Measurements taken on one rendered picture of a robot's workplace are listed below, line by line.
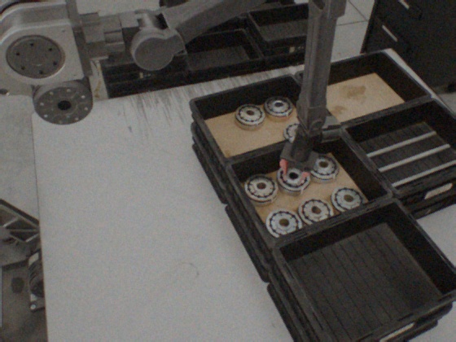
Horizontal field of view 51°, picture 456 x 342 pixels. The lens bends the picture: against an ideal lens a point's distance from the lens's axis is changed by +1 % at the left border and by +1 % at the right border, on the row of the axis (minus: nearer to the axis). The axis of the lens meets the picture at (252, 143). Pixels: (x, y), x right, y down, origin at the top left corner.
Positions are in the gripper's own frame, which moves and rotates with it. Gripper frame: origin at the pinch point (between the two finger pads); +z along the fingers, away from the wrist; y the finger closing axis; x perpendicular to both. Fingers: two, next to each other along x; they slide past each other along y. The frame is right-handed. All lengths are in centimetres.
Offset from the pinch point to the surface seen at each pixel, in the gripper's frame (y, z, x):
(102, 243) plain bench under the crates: 48, 21, 33
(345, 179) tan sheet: -15.5, 3.2, -8.4
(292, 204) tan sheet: -2.6, 4.3, 7.5
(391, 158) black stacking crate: -27.8, 2.2, -23.4
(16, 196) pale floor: 130, 93, -10
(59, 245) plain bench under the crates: 59, 21, 38
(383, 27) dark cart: -15, 38, -172
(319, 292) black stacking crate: -16.9, 4.7, 31.7
